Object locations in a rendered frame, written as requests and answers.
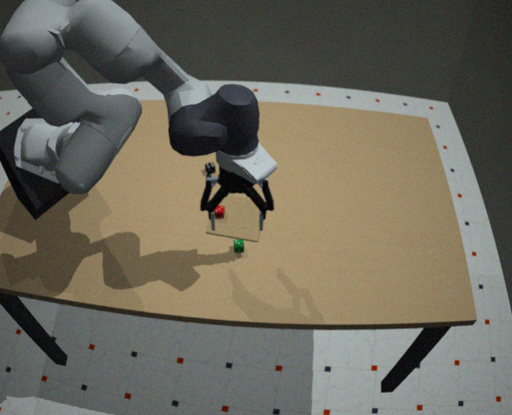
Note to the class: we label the black die with white pips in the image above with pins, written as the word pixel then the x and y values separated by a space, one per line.
pixel 210 168

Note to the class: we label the tan flat mat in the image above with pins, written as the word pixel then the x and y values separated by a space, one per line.
pixel 241 219

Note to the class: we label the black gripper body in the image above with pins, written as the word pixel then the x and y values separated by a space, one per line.
pixel 232 178

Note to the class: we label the red die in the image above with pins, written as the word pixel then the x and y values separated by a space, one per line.
pixel 219 212

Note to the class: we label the green die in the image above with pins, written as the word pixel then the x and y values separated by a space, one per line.
pixel 238 245

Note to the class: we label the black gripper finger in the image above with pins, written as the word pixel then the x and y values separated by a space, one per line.
pixel 211 205
pixel 262 205

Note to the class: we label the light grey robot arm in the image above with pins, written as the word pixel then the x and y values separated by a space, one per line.
pixel 111 41

